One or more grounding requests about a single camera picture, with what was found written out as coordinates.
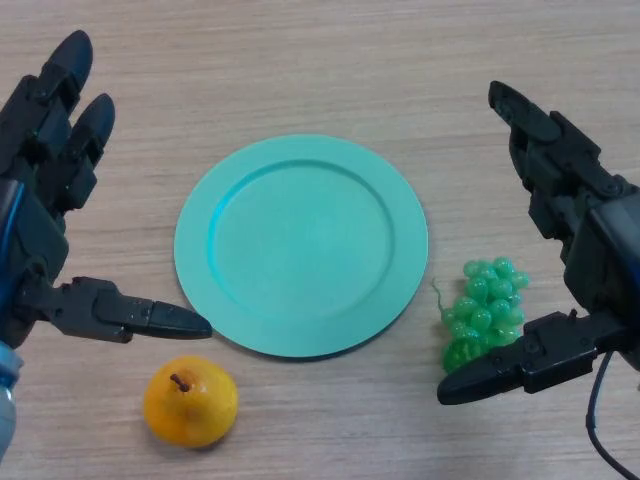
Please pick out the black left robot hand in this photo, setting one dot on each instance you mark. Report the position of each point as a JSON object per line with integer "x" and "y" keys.
{"x": 35, "y": 235}

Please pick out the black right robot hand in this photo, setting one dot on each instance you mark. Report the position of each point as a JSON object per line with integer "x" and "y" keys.
{"x": 600, "y": 250}

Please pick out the yellow pear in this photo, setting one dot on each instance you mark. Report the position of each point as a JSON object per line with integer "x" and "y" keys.
{"x": 192, "y": 410}

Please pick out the green round plate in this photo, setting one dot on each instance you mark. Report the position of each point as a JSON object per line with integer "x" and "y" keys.
{"x": 300, "y": 250}

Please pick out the green grape bunch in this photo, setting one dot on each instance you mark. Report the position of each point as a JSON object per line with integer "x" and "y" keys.
{"x": 482, "y": 305}

